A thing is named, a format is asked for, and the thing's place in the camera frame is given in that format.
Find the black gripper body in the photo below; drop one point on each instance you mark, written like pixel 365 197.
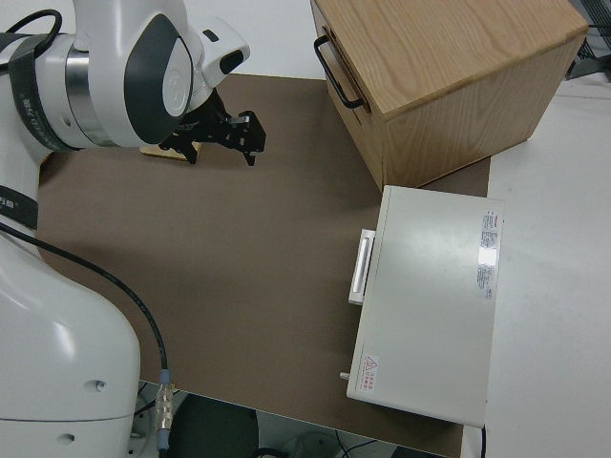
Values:
pixel 205 124

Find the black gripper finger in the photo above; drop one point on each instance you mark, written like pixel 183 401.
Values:
pixel 183 148
pixel 248 138

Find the light wooden drawer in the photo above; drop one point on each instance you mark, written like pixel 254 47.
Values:
pixel 367 129

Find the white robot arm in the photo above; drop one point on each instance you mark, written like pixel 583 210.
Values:
pixel 71 358

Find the wooden mug rack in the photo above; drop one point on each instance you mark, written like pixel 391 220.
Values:
pixel 150 151

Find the brown table mat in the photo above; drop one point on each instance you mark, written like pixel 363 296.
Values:
pixel 238 238

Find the light wooden cabinet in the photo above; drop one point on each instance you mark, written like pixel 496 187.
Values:
pixel 453 57

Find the white toaster oven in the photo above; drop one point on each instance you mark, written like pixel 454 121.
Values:
pixel 429 310

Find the dark background equipment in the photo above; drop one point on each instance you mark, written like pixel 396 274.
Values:
pixel 592 52

